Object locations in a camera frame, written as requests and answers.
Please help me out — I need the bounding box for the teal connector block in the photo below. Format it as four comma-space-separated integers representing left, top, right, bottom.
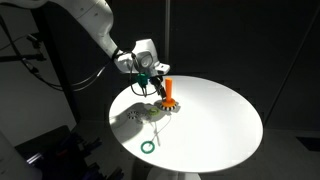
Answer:
135, 73, 149, 89

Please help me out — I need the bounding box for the short black looped cable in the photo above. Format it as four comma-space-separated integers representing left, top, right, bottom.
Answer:
129, 52, 150, 98

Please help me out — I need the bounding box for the white curved cover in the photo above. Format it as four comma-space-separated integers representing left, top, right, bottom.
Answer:
0, 130, 44, 180

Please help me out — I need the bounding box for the yellow-green stacking ring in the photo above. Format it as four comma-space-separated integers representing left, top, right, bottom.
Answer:
147, 107, 161, 116

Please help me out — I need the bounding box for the orange post checkered base stand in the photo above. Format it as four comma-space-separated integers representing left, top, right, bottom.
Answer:
159, 77, 178, 112

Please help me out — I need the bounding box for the black upright post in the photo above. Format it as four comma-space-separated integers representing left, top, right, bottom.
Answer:
31, 6, 82, 124

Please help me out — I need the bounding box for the black white checkered ring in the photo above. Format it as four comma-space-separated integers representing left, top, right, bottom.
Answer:
126, 111, 141, 122

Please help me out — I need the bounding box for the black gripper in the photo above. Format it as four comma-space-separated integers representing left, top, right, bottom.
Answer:
148, 75, 168, 100

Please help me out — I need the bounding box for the long black cable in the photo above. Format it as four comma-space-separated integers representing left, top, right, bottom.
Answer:
0, 16, 113, 93

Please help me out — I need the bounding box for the grey vertical pole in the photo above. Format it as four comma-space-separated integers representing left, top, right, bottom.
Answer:
164, 0, 171, 68

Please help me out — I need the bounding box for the green stacking ring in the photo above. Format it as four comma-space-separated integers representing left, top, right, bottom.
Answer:
140, 140, 156, 155

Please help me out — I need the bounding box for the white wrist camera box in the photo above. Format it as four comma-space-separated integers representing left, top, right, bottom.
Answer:
154, 63, 171, 75

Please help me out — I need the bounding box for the white table pedestal base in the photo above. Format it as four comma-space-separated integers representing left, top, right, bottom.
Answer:
146, 166, 202, 180

